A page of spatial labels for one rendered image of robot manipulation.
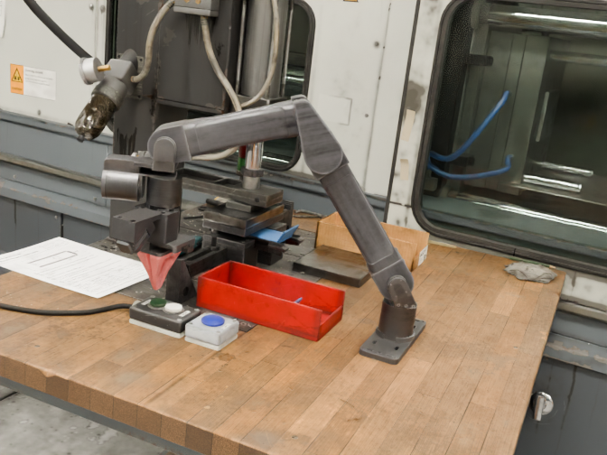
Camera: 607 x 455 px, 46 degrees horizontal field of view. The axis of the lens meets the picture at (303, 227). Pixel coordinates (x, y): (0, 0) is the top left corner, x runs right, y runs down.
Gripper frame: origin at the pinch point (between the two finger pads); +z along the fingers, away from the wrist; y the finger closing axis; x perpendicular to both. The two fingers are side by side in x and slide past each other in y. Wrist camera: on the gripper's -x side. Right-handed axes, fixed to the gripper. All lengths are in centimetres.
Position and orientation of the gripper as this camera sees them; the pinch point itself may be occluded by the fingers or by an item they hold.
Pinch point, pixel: (157, 283)
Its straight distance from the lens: 127.5
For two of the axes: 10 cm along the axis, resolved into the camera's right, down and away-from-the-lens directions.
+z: -1.3, 9.5, 2.9
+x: 4.1, -2.2, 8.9
